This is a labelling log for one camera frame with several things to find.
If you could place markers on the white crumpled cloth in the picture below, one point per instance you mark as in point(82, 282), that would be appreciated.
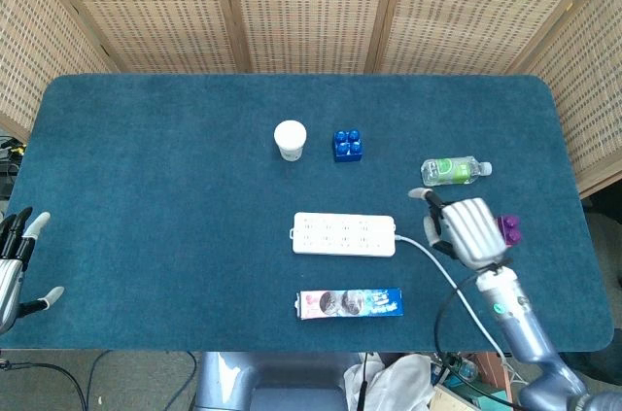
point(398, 382)

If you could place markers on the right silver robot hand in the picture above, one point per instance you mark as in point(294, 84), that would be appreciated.
point(469, 231)

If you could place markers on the blue toy building block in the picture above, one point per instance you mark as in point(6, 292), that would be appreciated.
point(348, 146)

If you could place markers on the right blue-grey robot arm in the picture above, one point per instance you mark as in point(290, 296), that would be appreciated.
point(529, 333)

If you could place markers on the white power strip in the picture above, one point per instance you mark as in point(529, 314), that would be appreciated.
point(344, 234)

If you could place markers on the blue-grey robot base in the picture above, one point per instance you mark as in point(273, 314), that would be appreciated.
point(272, 382)

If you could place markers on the blue felt table mat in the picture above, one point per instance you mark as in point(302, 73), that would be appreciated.
point(170, 212)

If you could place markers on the woven bamboo folding screen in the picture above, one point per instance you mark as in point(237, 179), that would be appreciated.
point(311, 8)

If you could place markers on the purple orange toy block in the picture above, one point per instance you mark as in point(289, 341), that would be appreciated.
point(510, 230)

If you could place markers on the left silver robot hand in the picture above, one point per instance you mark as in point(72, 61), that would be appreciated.
point(14, 265)

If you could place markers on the cookie package box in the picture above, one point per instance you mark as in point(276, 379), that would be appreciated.
point(350, 303)

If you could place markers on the white plastic cup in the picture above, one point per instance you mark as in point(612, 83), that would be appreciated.
point(290, 140)

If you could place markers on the clear bottle green label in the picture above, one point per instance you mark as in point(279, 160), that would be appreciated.
point(452, 171)

